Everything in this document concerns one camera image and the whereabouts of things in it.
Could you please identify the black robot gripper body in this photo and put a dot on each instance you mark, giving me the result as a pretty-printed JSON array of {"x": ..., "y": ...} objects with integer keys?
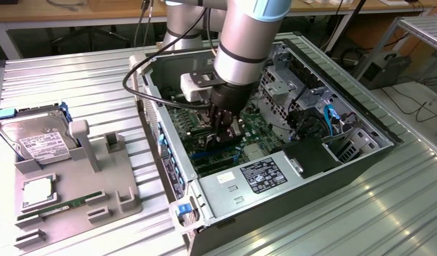
[{"x": 230, "y": 97}]

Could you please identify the black graphics card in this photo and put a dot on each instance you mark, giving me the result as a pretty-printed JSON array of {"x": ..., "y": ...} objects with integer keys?
[{"x": 229, "y": 142}]

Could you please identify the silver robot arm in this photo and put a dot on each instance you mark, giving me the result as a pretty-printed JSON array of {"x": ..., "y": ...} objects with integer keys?
[{"x": 239, "y": 53}]

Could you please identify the green motherboard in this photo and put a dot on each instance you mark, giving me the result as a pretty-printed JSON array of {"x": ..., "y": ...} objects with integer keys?
[{"x": 261, "y": 133}]

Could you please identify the silver chipset heat sink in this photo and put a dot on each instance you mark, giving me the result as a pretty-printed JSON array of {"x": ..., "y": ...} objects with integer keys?
[{"x": 254, "y": 152}]

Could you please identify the blue expansion slot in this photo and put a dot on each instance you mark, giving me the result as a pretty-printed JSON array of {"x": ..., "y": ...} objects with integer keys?
[{"x": 201, "y": 155}]

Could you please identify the silver disk bay cage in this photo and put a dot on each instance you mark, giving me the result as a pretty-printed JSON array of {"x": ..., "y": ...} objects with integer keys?
[{"x": 281, "y": 88}]

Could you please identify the black plastic air shroud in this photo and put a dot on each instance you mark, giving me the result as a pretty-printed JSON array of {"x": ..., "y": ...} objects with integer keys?
[{"x": 307, "y": 157}]

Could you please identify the silver power supply unit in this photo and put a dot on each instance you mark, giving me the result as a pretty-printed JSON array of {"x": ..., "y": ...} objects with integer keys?
[{"x": 222, "y": 197}]

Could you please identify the open black PC case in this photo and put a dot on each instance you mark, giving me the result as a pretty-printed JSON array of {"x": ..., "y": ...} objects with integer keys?
[{"x": 310, "y": 192}]

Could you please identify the black box device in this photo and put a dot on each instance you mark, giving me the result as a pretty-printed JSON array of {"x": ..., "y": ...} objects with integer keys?
[{"x": 385, "y": 69}]

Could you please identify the silver hard disk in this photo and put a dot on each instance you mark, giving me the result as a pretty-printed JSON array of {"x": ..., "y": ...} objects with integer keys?
[{"x": 35, "y": 136}]

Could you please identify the wooden desk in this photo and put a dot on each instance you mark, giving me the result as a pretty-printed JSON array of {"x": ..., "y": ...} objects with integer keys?
[{"x": 79, "y": 12}]

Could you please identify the green RAM stick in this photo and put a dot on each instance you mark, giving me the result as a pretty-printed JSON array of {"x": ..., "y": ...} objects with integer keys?
[{"x": 66, "y": 204}]

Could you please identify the grey parts rack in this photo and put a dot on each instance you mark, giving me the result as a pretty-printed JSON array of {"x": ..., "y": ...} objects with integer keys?
[{"x": 76, "y": 221}]

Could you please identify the silver CPU chip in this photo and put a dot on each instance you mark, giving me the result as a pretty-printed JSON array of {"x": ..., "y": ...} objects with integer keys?
[{"x": 36, "y": 192}]

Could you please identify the blue disk caddy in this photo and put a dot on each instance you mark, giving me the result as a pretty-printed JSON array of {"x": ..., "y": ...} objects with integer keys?
[{"x": 7, "y": 113}]

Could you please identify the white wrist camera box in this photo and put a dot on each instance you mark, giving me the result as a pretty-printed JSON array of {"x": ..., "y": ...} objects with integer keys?
[{"x": 190, "y": 90}]

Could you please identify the aluminium frame table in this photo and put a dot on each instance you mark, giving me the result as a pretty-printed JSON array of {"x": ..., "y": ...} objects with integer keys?
[{"x": 421, "y": 29}]

